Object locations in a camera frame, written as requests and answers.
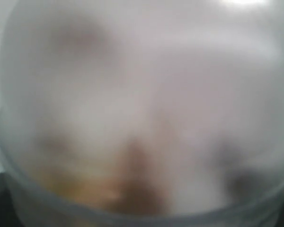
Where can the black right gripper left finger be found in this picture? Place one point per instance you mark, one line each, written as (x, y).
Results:
(8, 217)

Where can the clear dome shaker lid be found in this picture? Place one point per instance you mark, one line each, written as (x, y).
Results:
(205, 78)

